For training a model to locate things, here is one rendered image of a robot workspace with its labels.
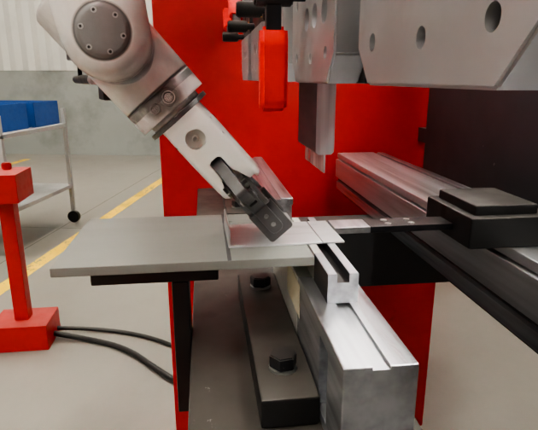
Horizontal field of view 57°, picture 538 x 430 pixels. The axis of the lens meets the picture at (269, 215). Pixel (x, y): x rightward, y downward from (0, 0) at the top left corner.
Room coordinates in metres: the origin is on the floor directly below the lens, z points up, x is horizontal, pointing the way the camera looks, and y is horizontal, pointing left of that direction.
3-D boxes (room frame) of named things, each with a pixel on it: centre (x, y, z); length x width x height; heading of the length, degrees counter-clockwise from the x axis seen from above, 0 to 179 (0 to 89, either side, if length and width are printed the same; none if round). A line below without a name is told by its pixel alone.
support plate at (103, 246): (0.56, 0.09, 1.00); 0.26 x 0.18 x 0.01; 97
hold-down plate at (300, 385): (0.53, 0.00, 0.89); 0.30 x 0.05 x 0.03; 7
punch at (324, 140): (0.58, -0.05, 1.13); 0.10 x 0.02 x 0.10; 7
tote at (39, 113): (3.93, 1.95, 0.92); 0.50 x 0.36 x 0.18; 85
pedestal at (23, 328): (2.09, 1.13, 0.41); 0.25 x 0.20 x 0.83; 97
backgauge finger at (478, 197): (0.61, -0.21, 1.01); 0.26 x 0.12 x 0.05; 97
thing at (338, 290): (0.54, -0.06, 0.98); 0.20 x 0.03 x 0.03; 7
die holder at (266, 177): (1.12, 0.02, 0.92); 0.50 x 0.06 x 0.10; 7
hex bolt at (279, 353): (0.43, -0.01, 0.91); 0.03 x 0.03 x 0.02
